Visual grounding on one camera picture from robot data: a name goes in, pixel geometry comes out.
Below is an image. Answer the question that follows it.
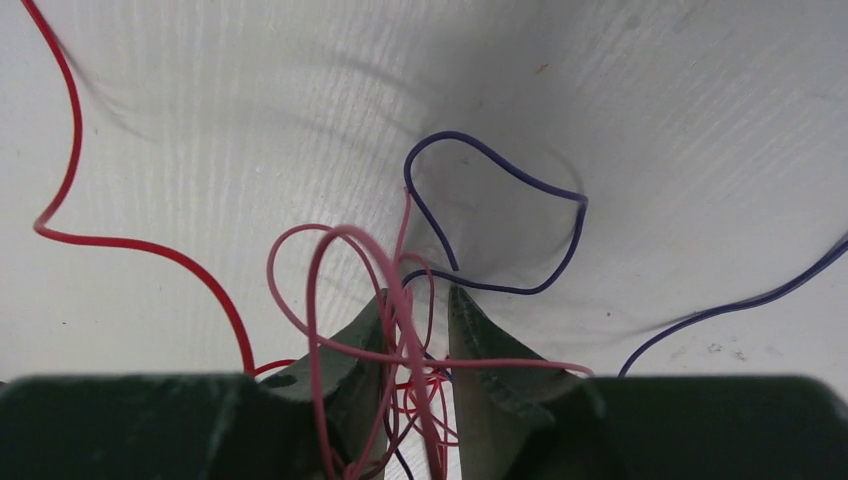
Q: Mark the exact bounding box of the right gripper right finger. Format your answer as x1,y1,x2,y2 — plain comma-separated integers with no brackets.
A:
448,286,847,479

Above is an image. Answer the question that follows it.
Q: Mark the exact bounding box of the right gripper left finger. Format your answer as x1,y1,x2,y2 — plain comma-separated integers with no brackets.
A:
0,288,392,480

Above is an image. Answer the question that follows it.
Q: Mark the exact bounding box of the pink thin wire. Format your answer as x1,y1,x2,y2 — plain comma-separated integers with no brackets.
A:
266,186,596,480

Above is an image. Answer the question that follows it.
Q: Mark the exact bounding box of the purple thin wire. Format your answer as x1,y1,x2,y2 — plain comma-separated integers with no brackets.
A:
380,130,848,480

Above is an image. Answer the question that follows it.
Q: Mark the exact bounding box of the red thin wire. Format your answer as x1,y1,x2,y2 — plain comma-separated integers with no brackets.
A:
19,0,458,480

